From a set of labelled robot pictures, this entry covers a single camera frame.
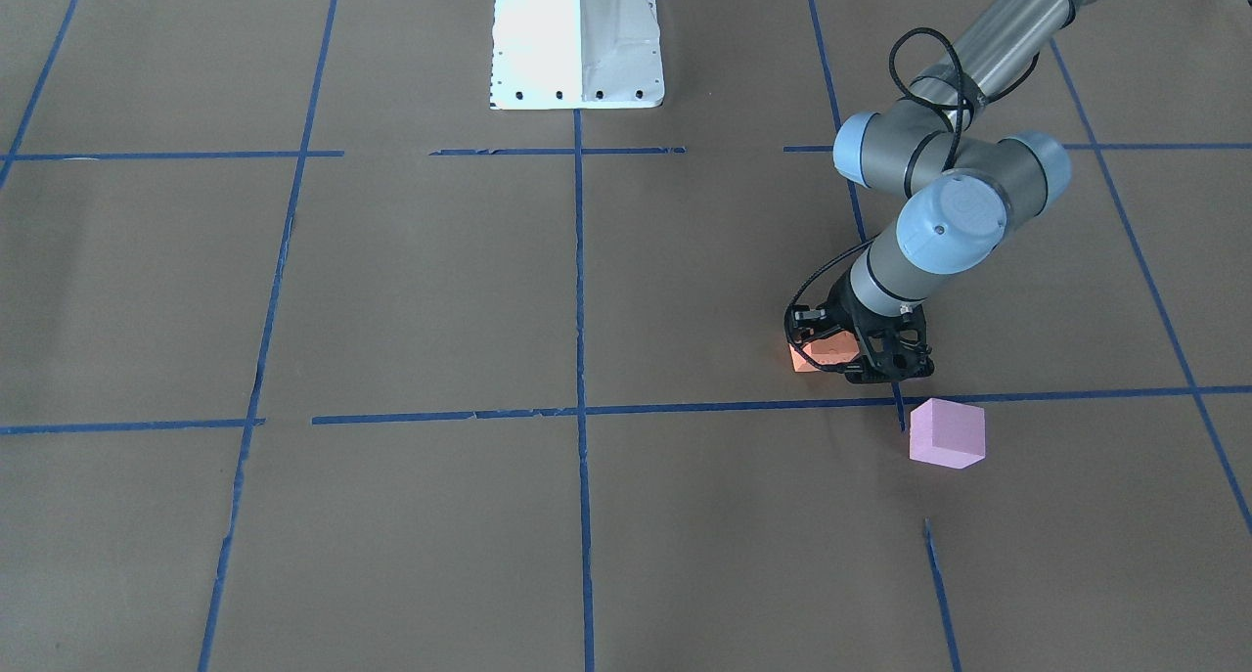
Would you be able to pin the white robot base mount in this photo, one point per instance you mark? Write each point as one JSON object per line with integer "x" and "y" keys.
{"x": 576, "y": 55}

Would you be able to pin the orange foam cube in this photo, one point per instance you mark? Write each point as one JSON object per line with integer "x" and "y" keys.
{"x": 839, "y": 348}

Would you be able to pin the pink foam cube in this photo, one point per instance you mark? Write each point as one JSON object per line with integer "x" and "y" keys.
{"x": 947, "y": 434}

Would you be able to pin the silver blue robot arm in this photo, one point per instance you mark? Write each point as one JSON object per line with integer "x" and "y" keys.
{"x": 961, "y": 197}

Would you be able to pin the brown paper table cover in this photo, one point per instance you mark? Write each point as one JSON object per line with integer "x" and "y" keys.
{"x": 314, "y": 362}

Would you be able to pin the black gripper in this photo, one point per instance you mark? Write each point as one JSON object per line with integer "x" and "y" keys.
{"x": 843, "y": 309}

